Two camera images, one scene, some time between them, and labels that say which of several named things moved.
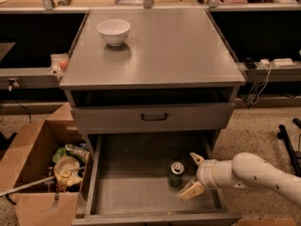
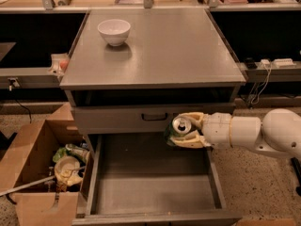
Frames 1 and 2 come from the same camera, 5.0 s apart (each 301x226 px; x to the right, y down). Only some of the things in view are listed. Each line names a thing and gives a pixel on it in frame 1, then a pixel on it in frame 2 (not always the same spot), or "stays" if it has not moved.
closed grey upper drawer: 151,118 stays
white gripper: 205,172 → 216,129
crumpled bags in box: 69,163 stays
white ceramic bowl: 114,31 stays
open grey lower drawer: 137,179 stays
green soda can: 175,174 → 180,125
